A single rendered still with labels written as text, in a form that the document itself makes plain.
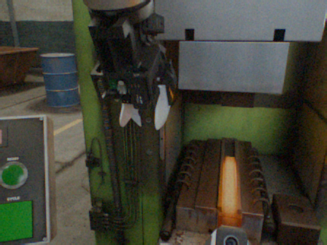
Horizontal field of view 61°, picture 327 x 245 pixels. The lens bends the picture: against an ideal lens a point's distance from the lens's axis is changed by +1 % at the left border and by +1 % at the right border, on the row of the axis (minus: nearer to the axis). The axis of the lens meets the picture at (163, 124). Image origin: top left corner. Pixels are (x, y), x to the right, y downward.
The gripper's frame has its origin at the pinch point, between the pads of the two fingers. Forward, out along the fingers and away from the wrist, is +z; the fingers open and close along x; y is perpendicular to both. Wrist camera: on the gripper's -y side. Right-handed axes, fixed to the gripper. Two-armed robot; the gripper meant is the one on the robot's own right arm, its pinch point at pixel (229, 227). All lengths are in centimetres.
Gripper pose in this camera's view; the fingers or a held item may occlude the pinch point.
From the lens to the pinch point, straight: 59.5
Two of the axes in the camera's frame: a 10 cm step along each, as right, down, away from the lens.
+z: 2.2, -3.1, 9.2
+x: 9.7, 0.7, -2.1
